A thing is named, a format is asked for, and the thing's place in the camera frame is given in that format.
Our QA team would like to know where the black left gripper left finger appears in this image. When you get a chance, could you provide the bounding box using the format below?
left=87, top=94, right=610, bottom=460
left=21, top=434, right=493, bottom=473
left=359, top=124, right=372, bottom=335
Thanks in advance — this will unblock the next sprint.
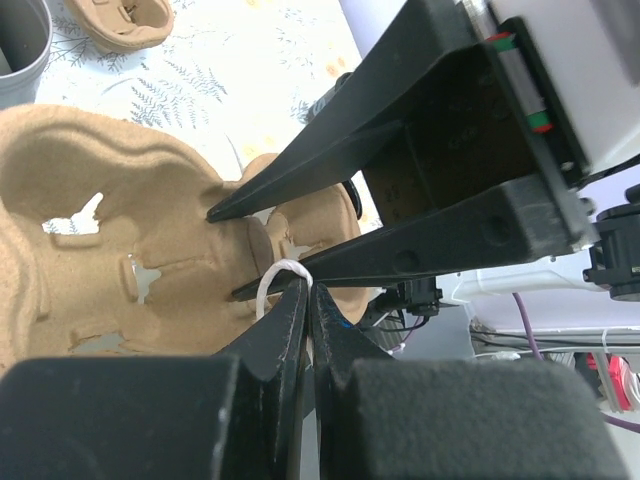
left=1, top=279, right=308, bottom=479

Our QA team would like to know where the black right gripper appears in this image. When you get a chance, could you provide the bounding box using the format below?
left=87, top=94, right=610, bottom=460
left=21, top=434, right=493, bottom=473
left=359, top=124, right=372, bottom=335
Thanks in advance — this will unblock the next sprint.
left=207, top=1, right=588, bottom=288

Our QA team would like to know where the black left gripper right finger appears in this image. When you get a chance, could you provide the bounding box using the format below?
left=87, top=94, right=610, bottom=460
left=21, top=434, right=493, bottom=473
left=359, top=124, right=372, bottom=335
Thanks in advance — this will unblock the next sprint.
left=310, top=284, right=628, bottom=479

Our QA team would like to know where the brown cardboard cup carrier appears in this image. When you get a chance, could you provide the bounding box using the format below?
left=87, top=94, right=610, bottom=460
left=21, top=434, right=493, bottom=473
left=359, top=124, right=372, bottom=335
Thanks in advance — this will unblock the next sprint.
left=1, top=105, right=360, bottom=369

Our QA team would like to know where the light blue paper bag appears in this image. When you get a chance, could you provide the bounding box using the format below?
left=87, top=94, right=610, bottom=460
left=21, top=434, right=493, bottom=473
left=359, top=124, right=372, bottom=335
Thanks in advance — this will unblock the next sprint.
left=255, top=258, right=314, bottom=322

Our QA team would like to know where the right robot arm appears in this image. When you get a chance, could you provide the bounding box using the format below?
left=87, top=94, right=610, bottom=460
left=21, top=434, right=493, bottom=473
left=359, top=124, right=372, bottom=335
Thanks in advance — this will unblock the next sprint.
left=207, top=1, right=639, bottom=287

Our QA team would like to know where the floral patterned table mat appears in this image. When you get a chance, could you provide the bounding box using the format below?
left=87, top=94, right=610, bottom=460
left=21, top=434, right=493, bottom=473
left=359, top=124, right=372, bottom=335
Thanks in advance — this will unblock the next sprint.
left=37, top=1, right=360, bottom=181

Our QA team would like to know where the grey cylindrical straw holder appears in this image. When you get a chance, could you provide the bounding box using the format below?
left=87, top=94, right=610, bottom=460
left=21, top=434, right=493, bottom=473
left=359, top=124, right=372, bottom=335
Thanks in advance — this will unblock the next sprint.
left=1, top=0, right=53, bottom=110

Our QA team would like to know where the aluminium frame rail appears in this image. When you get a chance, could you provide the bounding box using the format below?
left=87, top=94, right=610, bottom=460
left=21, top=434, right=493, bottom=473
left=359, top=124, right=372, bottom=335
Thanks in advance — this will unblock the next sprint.
left=469, top=326, right=639, bottom=356

